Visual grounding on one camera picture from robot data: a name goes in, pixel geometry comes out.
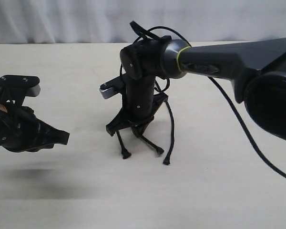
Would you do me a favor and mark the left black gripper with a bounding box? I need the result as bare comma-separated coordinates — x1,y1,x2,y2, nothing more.
0,104,70,152

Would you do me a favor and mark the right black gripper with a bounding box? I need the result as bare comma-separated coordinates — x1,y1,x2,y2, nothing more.
106,74,168,139

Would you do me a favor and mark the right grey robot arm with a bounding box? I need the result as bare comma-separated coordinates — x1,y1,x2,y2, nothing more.
100,37,286,140

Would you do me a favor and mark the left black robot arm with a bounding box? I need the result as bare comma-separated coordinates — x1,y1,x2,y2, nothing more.
0,103,70,153

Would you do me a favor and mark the white backdrop curtain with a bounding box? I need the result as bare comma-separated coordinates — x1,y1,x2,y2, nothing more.
0,0,286,43

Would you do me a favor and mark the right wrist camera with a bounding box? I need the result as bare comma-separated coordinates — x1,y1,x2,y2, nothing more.
99,77,124,99

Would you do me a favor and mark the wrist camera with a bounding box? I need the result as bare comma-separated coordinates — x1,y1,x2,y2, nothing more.
0,75,41,106
99,77,124,99

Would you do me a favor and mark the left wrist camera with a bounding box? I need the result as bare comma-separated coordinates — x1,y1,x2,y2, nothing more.
0,75,41,106

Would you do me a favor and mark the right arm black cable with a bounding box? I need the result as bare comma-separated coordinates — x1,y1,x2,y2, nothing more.
130,21,286,183

